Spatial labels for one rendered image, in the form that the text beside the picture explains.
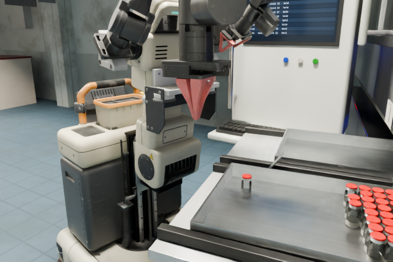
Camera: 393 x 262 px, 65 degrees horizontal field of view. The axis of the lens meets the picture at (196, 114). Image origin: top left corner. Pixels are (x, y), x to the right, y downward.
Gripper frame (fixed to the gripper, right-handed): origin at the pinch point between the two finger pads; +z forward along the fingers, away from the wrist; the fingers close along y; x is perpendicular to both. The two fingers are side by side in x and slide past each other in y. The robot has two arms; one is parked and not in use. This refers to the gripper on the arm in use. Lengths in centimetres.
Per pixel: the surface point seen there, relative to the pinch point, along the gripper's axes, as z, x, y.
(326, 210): 20.0, 12.6, 22.3
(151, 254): 21.1, -10.4, -3.5
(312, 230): 20.1, 4.6, 20.0
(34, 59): 26, 381, -497
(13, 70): 39, 314, -468
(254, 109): 19, 92, -10
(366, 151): 19, 51, 33
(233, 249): 18.6, -7.4, 9.3
